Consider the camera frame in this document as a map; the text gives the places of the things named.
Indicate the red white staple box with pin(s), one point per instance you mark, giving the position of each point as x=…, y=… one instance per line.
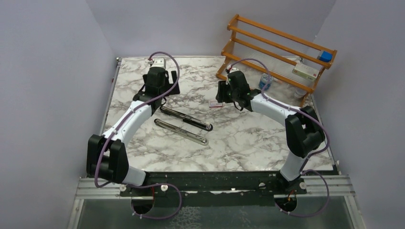
x=215, y=104

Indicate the blue white cup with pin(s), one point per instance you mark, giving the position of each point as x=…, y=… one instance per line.
x=265, y=81

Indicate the white bottle behind rack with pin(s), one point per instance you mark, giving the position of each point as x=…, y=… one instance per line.
x=299, y=93

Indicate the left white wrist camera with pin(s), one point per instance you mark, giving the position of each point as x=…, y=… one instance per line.
x=157, y=62

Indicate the orange wooden shelf rack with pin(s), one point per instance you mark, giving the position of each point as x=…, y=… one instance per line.
x=260, y=49

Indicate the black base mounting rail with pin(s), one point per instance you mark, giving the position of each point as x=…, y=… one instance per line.
x=214, y=189

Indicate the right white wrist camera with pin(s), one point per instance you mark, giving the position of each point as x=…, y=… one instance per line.
x=231, y=70

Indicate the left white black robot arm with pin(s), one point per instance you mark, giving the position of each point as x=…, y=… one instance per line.
x=107, y=160

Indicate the white red carton box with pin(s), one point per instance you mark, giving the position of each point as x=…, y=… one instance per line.
x=305, y=72

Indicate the beige black stapler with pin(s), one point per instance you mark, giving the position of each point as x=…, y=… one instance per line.
x=187, y=120

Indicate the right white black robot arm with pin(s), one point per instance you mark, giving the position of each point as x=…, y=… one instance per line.
x=303, y=131

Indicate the blue cube on shelf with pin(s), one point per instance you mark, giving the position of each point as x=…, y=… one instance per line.
x=325, y=56

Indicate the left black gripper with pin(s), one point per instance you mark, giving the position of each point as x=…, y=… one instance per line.
x=174, y=91

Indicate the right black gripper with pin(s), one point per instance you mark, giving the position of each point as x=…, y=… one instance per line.
x=221, y=97

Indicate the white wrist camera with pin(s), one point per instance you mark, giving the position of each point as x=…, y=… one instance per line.
x=157, y=62
x=231, y=70

